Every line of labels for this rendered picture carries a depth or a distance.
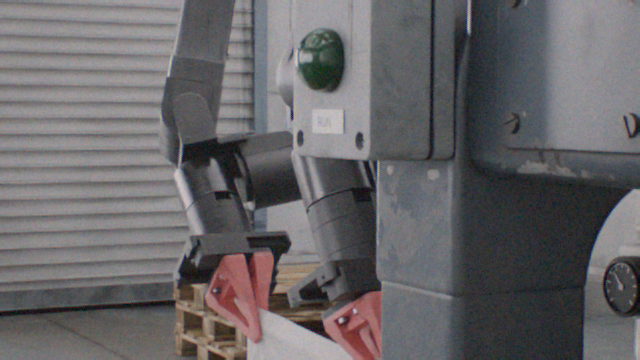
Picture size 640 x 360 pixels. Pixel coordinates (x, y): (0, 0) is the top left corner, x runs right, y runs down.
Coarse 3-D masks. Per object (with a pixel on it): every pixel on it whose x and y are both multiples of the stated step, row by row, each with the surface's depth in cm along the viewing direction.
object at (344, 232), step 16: (320, 208) 99; (336, 208) 99; (352, 208) 98; (368, 208) 99; (320, 224) 99; (336, 224) 98; (352, 224) 98; (368, 224) 98; (320, 240) 99; (336, 240) 98; (352, 240) 98; (368, 240) 98; (320, 256) 99; (336, 256) 98; (352, 256) 97; (368, 256) 97; (320, 272) 95; (336, 272) 94; (304, 288) 98; (320, 288) 99
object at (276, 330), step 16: (272, 320) 118; (272, 336) 118; (288, 336) 114; (304, 336) 110; (320, 336) 107; (256, 352) 121; (272, 352) 118; (288, 352) 114; (304, 352) 110; (320, 352) 106; (336, 352) 103
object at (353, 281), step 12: (360, 264) 96; (372, 264) 96; (348, 276) 95; (360, 276) 95; (372, 276) 96; (324, 288) 96; (336, 288) 94; (348, 288) 94; (360, 288) 95; (372, 288) 95; (336, 300) 95; (372, 336) 100; (372, 348) 99
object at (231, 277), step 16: (240, 256) 122; (224, 272) 121; (240, 272) 121; (272, 272) 128; (208, 288) 124; (224, 288) 124; (240, 288) 120; (272, 288) 128; (208, 304) 125; (224, 304) 124; (240, 320) 122; (256, 320) 120; (256, 336) 120
